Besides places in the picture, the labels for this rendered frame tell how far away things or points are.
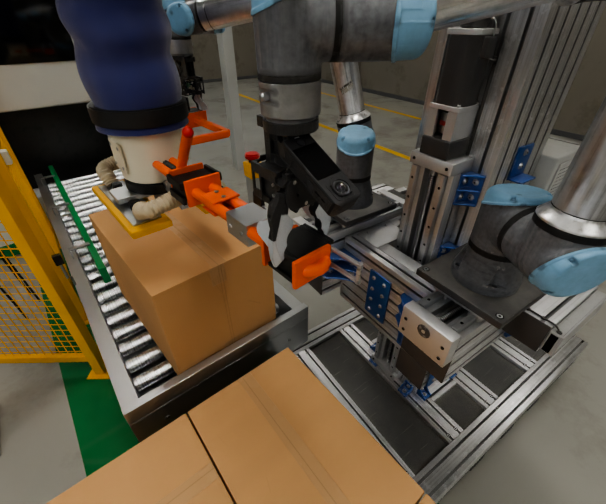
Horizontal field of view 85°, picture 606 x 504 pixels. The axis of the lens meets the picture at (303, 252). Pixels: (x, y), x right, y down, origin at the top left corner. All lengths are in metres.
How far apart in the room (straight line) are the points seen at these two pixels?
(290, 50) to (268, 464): 0.98
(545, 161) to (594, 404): 1.42
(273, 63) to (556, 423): 1.98
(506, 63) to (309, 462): 1.11
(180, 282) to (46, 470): 1.21
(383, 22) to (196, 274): 0.78
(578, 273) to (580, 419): 1.54
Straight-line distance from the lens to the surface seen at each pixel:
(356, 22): 0.41
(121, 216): 0.96
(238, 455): 1.10
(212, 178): 0.75
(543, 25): 0.92
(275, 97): 0.41
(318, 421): 1.13
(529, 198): 0.76
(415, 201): 1.04
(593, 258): 0.68
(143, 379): 1.32
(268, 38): 0.41
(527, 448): 1.96
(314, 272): 0.48
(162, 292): 0.97
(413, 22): 0.43
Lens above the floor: 1.55
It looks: 36 degrees down
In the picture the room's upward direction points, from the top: straight up
